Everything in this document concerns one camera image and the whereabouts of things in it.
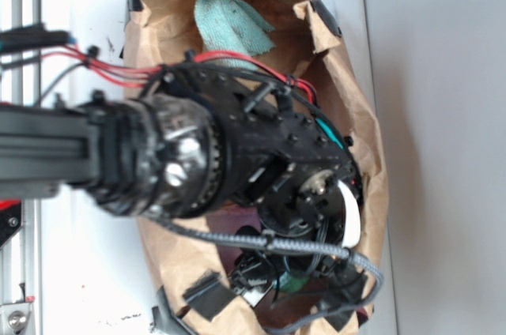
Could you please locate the red wire bundle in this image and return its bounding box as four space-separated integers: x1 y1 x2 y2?
39 44 319 105

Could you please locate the brown paper bag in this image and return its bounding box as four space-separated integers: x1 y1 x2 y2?
124 0 388 334

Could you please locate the black metal corner bracket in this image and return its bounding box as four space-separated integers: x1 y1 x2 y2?
0 200 22 247

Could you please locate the green textured ball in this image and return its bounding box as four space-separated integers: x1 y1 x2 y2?
278 273 309 293

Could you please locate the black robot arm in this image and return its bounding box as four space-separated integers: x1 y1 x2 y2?
1 61 367 318

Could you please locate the aluminium frame rail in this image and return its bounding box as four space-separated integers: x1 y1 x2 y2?
1 0 42 334

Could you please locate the light teal cloth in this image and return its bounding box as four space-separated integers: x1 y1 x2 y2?
194 0 276 57

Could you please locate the grey braided cable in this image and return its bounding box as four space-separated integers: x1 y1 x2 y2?
145 208 385 334

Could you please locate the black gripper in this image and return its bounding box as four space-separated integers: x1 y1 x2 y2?
228 160 368 311

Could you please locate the silver corner bracket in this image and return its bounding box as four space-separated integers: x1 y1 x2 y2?
1 303 32 335

